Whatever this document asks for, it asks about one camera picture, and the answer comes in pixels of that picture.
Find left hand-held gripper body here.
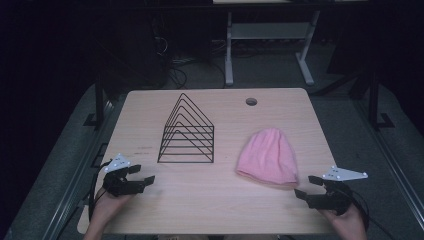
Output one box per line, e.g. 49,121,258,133
101,153,146,198

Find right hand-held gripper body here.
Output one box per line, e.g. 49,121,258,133
306,165,369,217

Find person's left hand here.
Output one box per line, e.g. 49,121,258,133
94,187,135,224

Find person's right hand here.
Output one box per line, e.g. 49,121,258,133
319,206,368,240

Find pink knit beanie hat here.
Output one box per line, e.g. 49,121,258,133
235,127,300,189

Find black metal stand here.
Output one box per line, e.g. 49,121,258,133
367,66,396,132
83,74,106,130

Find white-framed desk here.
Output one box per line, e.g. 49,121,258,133
212,0,369,87

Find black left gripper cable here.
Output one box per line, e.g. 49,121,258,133
87,159,114,223

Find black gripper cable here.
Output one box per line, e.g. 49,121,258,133
339,186,398,240
87,159,114,223

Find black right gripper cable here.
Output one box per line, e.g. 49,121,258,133
339,186,398,240

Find black wire file rack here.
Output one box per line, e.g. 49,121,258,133
156,92,215,165

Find grey metal rail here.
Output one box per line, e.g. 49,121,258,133
354,99,424,223
41,99,118,240

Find tangle of black floor cables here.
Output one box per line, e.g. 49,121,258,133
153,34,228,90

